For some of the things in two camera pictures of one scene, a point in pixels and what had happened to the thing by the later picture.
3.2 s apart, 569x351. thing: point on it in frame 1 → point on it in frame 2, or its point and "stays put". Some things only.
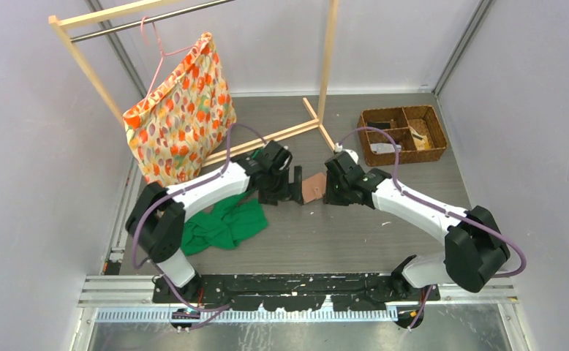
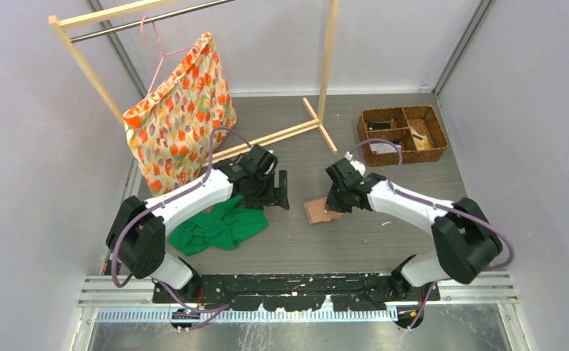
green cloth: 224,225 stays put
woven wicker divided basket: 415,129 stays put
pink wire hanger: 162,54 stays put
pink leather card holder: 314,187 → 315,210
